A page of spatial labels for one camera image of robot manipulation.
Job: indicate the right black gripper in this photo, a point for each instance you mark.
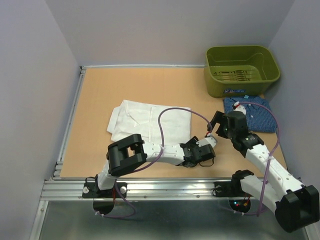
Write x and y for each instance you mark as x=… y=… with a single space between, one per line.
x=221 y=117

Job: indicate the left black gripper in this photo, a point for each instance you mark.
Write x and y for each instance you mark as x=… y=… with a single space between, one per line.
x=192 y=141

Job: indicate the blue checked shirt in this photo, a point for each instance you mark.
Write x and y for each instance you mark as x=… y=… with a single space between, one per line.
x=258 y=119

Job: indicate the white long sleeve shirt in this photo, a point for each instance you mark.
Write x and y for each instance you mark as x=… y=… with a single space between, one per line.
x=133 y=117

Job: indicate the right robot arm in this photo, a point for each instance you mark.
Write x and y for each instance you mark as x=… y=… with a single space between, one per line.
x=294 y=204

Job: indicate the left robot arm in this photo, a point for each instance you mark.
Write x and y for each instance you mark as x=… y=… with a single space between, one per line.
x=128 y=154

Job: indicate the green plastic tub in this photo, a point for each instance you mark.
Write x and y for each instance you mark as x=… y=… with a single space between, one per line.
x=238 y=70

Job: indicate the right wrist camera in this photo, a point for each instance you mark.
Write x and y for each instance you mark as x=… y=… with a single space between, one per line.
x=238 y=107

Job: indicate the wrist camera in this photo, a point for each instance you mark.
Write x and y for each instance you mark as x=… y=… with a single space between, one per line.
x=207 y=140
x=238 y=107

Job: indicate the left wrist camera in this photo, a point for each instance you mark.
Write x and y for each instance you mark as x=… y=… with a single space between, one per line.
x=207 y=140

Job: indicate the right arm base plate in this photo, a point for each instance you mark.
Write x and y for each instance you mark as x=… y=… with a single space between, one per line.
x=223 y=189

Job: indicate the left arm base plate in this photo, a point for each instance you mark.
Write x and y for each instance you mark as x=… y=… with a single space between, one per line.
x=91 y=191

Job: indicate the aluminium side rail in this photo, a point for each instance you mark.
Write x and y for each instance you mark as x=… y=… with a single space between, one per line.
x=60 y=159

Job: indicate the aluminium front rail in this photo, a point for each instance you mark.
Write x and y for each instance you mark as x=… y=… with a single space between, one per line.
x=138 y=189

